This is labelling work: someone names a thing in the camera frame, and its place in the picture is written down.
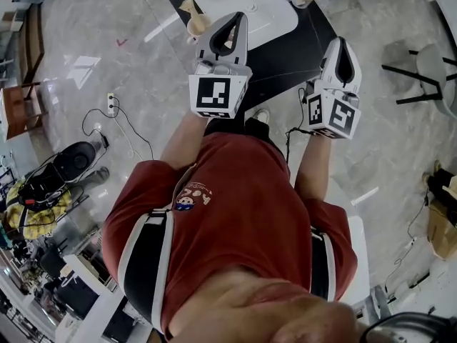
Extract brown cardboard box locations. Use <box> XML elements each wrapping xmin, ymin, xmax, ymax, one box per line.
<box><xmin>427</xmin><ymin>204</ymin><xmax>457</xmax><ymax>261</ymax></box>

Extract person's white shoe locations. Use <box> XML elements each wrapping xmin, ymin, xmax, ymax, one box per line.
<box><xmin>251</xmin><ymin>108</ymin><xmax>271</xmax><ymax>124</ymax></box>

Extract white floor cable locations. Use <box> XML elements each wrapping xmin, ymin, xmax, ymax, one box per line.
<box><xmin>116</xmin><ymin>114</ymin><xmax>139</xmax><ymax>159</ymax></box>

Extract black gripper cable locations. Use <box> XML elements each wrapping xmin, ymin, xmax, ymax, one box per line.
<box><xmin>284</xmin><ymin>87</ymin><xmax>313</xmax><ymax>164</ymax></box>

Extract brown wooden bench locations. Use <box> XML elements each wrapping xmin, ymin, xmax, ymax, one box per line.
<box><xmin>16</xmin><ymin>2</ymin><xmax>46</xmax><ymax>85</ymax></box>

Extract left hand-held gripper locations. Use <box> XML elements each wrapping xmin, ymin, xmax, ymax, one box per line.
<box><xmin>188</xmin><ymin>11</ymin><xmax>253</xmax><ymax>120</ymax></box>

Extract black white-edged harness strap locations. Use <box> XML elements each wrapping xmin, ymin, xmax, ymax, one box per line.
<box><xmin>309</xmin><ymin>227</ymin><xmax>338</xmax><ymax>302</ymax></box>
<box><xmin>116</xmin><ymin>209</ymin><xmax>176</xmax><ymax>332</ymax></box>

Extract black adapter cable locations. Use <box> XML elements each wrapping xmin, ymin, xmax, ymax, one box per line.
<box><xmin>35</xmin><ymin>107</ymin><xmax>112</xmax><ymax>178</ymax></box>

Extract yellow plaid shirt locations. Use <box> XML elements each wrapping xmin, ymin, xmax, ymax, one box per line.
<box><xmin>2</xmin><ymin>179</ymin><xmax>72</xmax><ymax>241</ymax></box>

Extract person's right forearm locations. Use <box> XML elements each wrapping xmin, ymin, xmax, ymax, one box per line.
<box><xmin>294</xmin><ymin>132</ymin><xmax>331</xmax><ymax>202</ymax></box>

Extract white shelf unit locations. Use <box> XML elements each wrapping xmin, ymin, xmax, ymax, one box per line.
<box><xmin>62</xmin><ymin>254</ymin><xmax>154</xmax><ymax>343</ymax></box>

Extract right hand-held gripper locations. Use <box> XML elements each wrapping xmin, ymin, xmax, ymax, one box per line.
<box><xmin>305</xmin><ymin>36</ymin><xmax>363</xmax><ymax>141</ymax></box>

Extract person's left forearm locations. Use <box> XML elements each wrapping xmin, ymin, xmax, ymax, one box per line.
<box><xmin>160</xmin><ymin>111</ymin><xmax>211</xmax><ymax>171</ymax></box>

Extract grey chair black legs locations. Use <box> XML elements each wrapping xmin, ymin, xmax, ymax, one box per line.
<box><xmin>381</xmin><ymin>43</ymin><xmax>457</xmax><ymax>118</ymax></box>

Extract person's face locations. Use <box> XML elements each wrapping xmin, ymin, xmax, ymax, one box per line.
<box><xmin>167</xmin><ymin>268</ymin><xmax>360</xmax><ymax>343</ymax></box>

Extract long black cable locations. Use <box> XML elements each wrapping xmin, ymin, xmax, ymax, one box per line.
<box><xmin>114</xmin><ymin>96</ymin><xmax>155</xmax><ymax>161</ymax></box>

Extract dark sink counter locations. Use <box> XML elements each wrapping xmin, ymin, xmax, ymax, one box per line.
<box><xmin>152</xmin><ymin>0</ymin><xmax>353</xmax><ymax>101</ymax></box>

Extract brown wooden stool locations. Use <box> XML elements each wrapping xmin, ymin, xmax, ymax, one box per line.
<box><xmin>0</xmin><ymin>81</ymin><xmax>50</xmax><ymax>141</ymax></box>

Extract black bag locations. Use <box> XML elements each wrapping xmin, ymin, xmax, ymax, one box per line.
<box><xmin>423</xmin><ymin>159</ymin><xmax>457</xmax><ymax>228</ymax></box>

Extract person's black trousers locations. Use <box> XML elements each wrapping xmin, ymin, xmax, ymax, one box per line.
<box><xmin>205</xmin><ymin>116</ymin><xmax>290</xmax><ymax>164</ymax></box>

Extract white power strip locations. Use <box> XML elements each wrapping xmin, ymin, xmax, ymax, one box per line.
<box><xmin>106</xmin><ymin>91</ymin><xmax>120</xmax><ymax>118</ymax></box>

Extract person's red t-shirt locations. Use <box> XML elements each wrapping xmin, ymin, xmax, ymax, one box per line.
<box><xmin>101</xmin><ymin>132</ymin><xmax>359</xmax><ymax>339</ymax></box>

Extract black helmet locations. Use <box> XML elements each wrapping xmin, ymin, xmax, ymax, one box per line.
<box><xmin>53</xmin><ymin>141</ymin><xmax>98</xmax><ymax>184</ymax></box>

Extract grey cloth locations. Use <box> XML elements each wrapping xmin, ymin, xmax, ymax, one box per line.
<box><xmin>67</xmin><ymin>166</ymin><xmax>111</xmax><ymax>197</ymax></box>

